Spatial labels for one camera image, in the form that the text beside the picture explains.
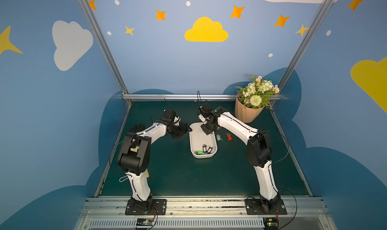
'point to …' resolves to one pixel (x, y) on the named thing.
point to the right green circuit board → (271, 222)
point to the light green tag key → (218, 137)
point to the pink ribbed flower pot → (244, 114)
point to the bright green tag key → (199, 152)
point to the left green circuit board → (144, 222)
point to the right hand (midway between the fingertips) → (210, 127)
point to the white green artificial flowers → (258, 93)
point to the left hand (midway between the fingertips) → (188, 130)
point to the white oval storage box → (202, 146)
